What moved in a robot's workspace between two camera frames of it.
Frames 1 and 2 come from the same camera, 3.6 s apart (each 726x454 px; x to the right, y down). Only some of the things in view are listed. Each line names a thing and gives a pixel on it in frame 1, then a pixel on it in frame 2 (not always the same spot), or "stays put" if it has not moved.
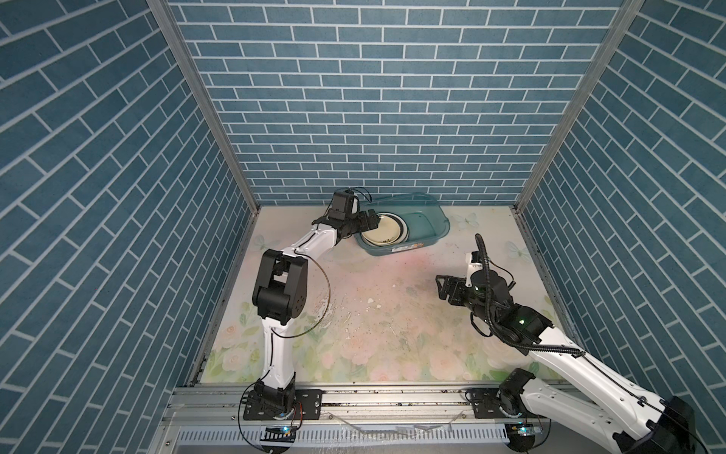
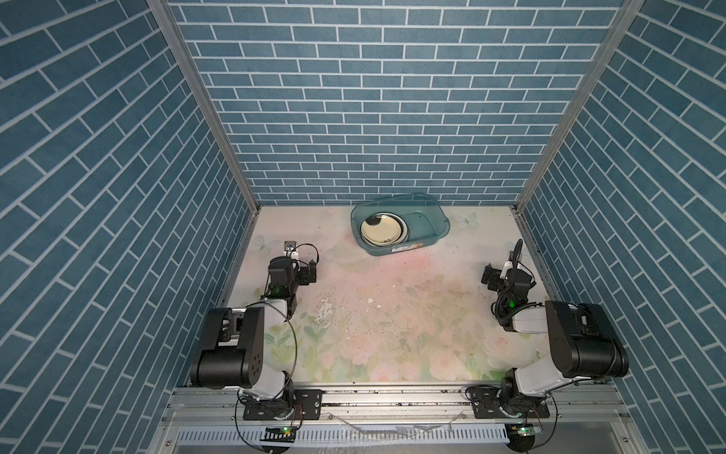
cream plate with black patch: [391, 230] stays put
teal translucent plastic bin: [407, 221] stays put
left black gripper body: [352, 223] -> [300, 277]
